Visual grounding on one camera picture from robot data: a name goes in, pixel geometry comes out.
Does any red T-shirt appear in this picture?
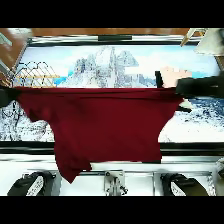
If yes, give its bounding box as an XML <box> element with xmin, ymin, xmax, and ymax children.
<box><xmin>14</xmin><ymin>85</ymin><xmax>186</xmax><ymax>185</ymax></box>

